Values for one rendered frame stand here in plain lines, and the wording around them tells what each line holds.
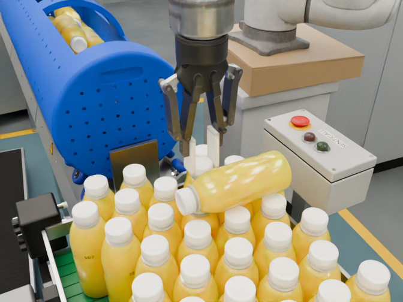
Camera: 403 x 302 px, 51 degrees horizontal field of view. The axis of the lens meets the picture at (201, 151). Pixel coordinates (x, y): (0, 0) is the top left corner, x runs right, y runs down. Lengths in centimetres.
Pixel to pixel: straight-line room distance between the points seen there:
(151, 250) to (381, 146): 210
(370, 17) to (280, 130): 48
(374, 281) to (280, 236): 13
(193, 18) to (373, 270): 40
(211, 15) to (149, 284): 35
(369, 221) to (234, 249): 179
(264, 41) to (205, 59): 65
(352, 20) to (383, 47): 105
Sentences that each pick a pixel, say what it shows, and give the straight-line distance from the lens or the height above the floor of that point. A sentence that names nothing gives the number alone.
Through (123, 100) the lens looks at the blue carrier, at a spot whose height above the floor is 114.
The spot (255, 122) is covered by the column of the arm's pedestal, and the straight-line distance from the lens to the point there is 122.
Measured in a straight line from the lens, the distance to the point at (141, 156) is 86.
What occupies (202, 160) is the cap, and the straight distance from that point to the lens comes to 72.
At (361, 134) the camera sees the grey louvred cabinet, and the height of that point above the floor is 31.
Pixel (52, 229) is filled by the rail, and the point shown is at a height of 97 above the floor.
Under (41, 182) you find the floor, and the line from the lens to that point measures 260.
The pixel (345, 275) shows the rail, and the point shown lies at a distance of 73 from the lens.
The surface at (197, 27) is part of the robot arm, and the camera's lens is 56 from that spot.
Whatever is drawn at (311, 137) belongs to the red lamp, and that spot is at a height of 111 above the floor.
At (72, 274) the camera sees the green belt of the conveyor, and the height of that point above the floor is 90.
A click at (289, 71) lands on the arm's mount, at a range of 117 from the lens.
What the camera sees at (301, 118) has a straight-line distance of 83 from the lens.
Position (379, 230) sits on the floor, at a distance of 232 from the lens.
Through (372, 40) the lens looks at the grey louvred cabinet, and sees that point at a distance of 228.
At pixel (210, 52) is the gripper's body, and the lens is 58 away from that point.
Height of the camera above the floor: 152
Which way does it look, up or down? 34 degrees down
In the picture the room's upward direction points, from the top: straight up
